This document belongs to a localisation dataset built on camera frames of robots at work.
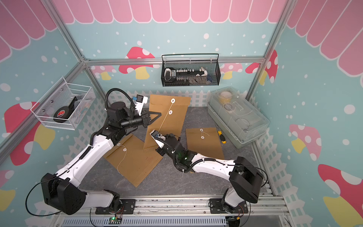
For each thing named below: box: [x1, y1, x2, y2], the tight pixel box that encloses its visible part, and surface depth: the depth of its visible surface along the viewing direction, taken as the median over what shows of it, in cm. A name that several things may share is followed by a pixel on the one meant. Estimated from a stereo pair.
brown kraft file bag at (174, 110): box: [143, 94, 191, 150], surface depth 74 cm
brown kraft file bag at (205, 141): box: [185, 127, 225, 160], surface depth 105 cm
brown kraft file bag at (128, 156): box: [103, 133, 164, 188], surface depth 90 cm
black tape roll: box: [53, 105, 75, 123], surface depth 70 cm
